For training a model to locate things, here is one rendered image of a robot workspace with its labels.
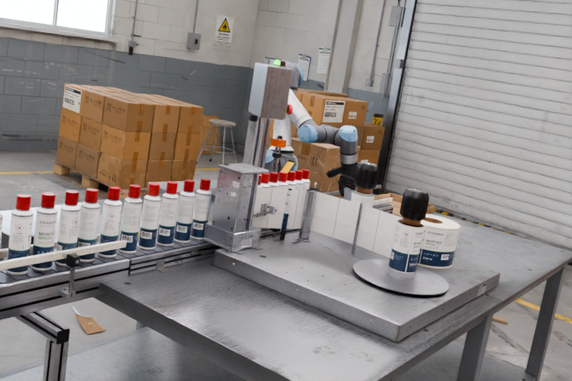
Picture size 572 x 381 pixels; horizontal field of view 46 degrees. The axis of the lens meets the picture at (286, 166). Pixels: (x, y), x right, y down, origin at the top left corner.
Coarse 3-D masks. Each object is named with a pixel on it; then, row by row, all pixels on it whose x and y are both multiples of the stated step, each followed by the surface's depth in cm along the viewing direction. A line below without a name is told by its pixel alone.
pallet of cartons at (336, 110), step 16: (304, 96) 644; (320, 96) 647; (336, 96) 730; (320, 112) 631; (336, 112) 647; (352, 112) 667; (272, 128) 674; (368, 128) 692; (384, 128) 713; (368, 144) 698; (368, 160) 706
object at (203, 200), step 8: (200, 184) 220; (208, 184) 219; (200, 192) 219; (208, 192) 219; (200, 200) 219; (208, 200) 219; (200, 208) 219; (208, 208) 220; (200, 216) 220; (208, 216) 222; (192, 224) 221; (200, 224) 220; (192, 232) 221; (200, 232) 221; (200, 240) 221
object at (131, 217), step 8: (136, 192) 195; (128, 200) 195; (136, 200) 195; (128, 208) 195; (136, 208) 195; (128, 216) 195; (136, 216) 196; (128, 224) 195; (136, 224) 196; (128, 232) 196; (136, 232) 197; (120, 240) 197; (128, 240) 196; (136, 240) 198; (120, 248) 197; (128, 248) 197
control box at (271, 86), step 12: (264, 72) 242; (276, 72) 241; (288, 72) 242; (252, 84) 256; (264, 84) 241; (276, 84) 242; (288, 84) 243; (252, 96) 254; (264, 96) 241; (276, 96) 243; (288, 96) 245; (252, 108) 253; (264, 108) 242; (276, 108) 244
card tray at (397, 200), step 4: (376, 196) 349; (380, 196) 353; (384, 196) 356; (388, 196) 360; (392, 196) 362; (396, 196) 360; (400, 196) 359; (392, 200) 362; (396, 200) 361; (400, 200) 359; (392, 204) 351; (396, 204) 352; (400, 204) 354; (428, 204) 350; (396, 208) 342; (428, 208) 342; (432, 208) 346; (392, 212) 333; (396, 212) 334; (428, 212) 343; (432, 212) 348; (400, 216) 327
